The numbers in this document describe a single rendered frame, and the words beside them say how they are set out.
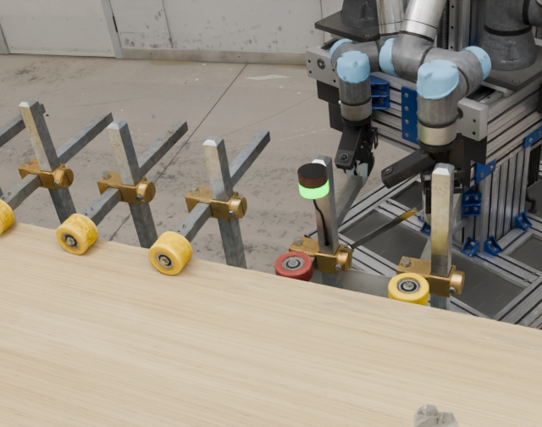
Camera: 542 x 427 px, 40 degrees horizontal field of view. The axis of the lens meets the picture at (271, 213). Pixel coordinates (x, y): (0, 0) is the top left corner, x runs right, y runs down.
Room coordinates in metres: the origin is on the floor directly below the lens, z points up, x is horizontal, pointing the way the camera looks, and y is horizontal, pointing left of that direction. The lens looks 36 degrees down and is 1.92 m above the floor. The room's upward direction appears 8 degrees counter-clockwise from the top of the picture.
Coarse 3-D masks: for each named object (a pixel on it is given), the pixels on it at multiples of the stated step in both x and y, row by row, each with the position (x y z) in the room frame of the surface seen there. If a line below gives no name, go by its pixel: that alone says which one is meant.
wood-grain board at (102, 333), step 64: (0, 256) 1.39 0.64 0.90; (64, 256) 1.35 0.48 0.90; (128, 256) 1.32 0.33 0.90; (0, 320) 1.16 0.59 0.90; (64, 320) 1.14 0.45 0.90; (128, 320) 1.11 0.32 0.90; (192, 320) 1.08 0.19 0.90; (256, 320) 1.05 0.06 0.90; (320, 320) 1.03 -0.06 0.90; (384, 320) 1.00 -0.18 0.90; (448, 320) 0.98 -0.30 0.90; (0, 384) 0.98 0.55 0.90; (64, 384) 0.96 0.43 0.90; (128, 384) 0.94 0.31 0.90; (192, 384) 0.91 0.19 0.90; (256, 384) 0.89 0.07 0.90; (320, 384) 0.87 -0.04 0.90; (384, 384) 0.85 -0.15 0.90; (448, 384) 0.83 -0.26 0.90; (512, 384) 0.81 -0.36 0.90
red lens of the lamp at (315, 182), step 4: (304, 164) 1.26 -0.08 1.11; (300, 176) 1.22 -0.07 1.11; (320, 176) 1.21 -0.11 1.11; (324, 176) 1.21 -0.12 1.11; (300, 180) 1.22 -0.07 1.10; (304, 180) 1.21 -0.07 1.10; (308, 180) 1.21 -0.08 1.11; (312, 180) 1.20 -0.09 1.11; (316, 180) 1.20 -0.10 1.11; (320, 180) 1.21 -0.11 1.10; (324, 180) 1.21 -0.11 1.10; (300, 184) 1.22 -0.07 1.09; (304, 184) 1.21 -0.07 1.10; (308, 184) 1.21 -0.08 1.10; (312, 184) 1.20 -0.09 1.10; (316, 184) 1.20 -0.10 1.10; (320, 184) 1.21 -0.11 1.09; (324, 184) 1.21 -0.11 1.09
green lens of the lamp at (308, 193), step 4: (328, 180) 1.23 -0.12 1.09; (328, 184) 1.22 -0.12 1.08; (300, 188) 1.22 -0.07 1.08; (304, 188) 1.21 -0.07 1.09; (320, 188) 1.21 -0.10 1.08; (324, 188) 1.21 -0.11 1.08; (328, 188) 1.22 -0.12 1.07; (300, 192) 1.23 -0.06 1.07; (304, 192) 1.21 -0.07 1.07; (308, 192) 1.21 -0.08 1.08; (312, 192) 1.20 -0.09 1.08; (316, 192) 1.20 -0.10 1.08; (320, 192) 1.20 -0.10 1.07; (324, 192) 1.21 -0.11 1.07; (304, 196) 1.21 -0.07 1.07; (308, 196) 1.21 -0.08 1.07; (312, 196) 1.20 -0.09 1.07; (316, 196) 1.20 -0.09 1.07; (320, 196) 1.20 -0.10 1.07
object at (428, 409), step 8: (424, 408) 0.77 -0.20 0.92; (432, 408) 0.78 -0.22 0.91; (416, 416) 0.77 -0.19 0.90; (424, 416) 0.76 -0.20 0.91; (432, 416) 0.76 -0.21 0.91; (440, 416) 0.75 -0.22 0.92; (448, 416) 0.76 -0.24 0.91; (416, 424) 0.75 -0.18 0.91; (424, 424) 0.74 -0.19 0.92; (432, 424) 0.75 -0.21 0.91; (440, 424) 0.74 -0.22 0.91; (448, 424) 0.74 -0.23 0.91; (456, 424) 0.74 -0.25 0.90
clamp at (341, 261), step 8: (304, 240) 1.32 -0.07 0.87; (312, 240) 1.31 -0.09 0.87; (296, 248) 1.29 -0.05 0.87; (304, 248) 1.29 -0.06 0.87; (312, 248) 1.28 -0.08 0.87; (312, 256) 1.27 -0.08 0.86; (320, 256) 1.26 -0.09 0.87; (328, 256) 1.25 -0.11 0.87; (336, 256) 1.25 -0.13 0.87; (344, 256) 1.25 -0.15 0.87; (320, 264) 1.26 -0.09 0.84; (328, 264) 1.25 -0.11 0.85; (336, 264) 1.24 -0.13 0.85; (344, 264) 1.23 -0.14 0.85; (328, 272) 1.25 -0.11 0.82; (336, 272) 1.24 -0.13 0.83
